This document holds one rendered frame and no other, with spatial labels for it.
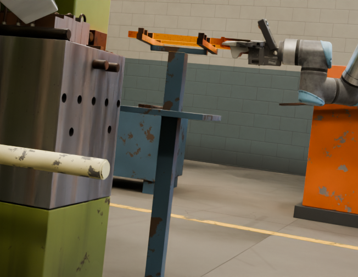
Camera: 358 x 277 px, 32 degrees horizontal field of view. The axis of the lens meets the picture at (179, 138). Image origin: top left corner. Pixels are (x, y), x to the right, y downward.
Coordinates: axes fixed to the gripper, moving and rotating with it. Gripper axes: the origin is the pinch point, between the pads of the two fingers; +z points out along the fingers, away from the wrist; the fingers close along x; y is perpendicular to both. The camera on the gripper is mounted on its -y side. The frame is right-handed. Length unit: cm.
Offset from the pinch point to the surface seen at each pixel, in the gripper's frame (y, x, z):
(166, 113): 23.2, -26.1, 13.8
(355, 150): 94, 281, -54
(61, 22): -6, -63, 34
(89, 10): -8.5, -19.7, 44.5
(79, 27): -5, -53, 33
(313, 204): 142, 276, -26
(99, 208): 50, -51, 27
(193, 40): 0.2, -2.8, 11.6
